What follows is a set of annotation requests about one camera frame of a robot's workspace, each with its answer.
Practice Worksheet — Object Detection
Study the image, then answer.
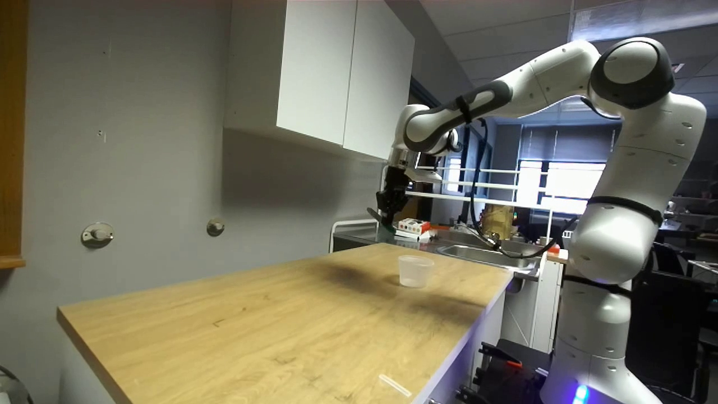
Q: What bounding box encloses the white tape strip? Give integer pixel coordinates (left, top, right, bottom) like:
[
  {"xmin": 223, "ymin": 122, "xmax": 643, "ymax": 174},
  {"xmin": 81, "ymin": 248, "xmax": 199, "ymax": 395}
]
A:
[{"xmin": 376, "ymin": 370, "xmax": 415, "ymax": 400}]

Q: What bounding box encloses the wooden side panel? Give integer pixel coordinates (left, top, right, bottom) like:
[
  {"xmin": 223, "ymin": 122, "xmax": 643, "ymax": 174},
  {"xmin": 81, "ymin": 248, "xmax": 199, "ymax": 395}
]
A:
[{"xmin": 0, "ymin": 0, "xmax": 32, "ymax": 272}]

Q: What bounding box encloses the white wall cabinet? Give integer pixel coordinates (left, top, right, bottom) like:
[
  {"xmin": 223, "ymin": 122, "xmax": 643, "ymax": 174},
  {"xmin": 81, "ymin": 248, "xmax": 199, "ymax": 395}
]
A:
[{"xmin": 223, "ymin": 0, "xmax": 418, "ymax": 163}]

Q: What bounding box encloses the large round metal wall fixture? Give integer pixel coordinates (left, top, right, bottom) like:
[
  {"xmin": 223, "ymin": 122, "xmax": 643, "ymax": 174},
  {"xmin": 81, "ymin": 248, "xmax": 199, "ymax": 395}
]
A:
[{"xmin": 79, "ymin": 221, "xmax": 116, "ymax": 251}]

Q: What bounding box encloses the white base cabinet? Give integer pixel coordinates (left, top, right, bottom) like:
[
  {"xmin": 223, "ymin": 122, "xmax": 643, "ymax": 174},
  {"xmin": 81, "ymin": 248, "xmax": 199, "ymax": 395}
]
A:
[{"xmin": 500, "ymin": 255, "xmax": 568, "ymax": 354}]

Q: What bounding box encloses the black and red tool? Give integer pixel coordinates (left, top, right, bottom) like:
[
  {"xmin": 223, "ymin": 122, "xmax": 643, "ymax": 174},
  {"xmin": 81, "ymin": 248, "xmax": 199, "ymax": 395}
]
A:
[{"xmin": 456, "ymin": 339, "xmax": 551, "ymax": 404}]

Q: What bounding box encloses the clear plastic cup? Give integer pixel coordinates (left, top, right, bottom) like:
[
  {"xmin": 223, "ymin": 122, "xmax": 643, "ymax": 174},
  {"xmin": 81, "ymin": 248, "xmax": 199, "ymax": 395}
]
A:
[{"xmin": 395, "ymin": 253, "xmax": 435, "ymax": 290}]

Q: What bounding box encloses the white metal rack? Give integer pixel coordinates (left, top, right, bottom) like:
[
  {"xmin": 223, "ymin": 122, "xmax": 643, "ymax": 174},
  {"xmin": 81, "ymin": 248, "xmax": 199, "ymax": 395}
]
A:
[{"xmin": 327, "ymin": 160, "xmax": 569, "ymax": 255}]

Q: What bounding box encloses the grey round object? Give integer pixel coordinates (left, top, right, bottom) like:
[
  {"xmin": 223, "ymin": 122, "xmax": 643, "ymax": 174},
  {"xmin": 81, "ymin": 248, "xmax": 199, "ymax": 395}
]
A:
[{"xmin": 0, "ymin": 363, "xmax": 35, "ymax": 404}]

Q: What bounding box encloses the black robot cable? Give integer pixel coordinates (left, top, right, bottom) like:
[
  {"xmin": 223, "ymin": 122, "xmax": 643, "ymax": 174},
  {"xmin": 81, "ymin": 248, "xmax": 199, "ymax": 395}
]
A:
[{"xmin": 464, "ymin": 117, "xmax": 591, "ymax": 260}]

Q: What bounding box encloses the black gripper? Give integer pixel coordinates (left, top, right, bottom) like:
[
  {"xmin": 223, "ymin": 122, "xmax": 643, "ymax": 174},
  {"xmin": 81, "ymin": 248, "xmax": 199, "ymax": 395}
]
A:
[{"xmin": 374, "ymin": 163, "xmax": 412, "ymax": 226}]

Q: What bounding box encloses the red and white box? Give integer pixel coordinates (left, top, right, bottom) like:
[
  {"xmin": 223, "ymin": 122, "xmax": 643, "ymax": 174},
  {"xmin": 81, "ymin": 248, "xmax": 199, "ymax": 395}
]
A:
[{"xmin": 393, "ymin": 216, "xmax": 440, "ymax": 245}]

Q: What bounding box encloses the bright window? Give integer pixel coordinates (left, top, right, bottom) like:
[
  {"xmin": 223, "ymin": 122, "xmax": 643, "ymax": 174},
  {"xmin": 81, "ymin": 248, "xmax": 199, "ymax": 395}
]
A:
[{"xmin": 513, "ymin": 157, "xmax": 611, "ymax": 217}]

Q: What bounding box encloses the brown paper bag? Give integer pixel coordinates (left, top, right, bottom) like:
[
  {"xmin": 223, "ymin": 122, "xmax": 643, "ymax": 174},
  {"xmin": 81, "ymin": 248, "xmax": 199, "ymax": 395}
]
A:
[{"xmin": 477, "ymin": 205, "xmax": 520, "ymax": 245}]

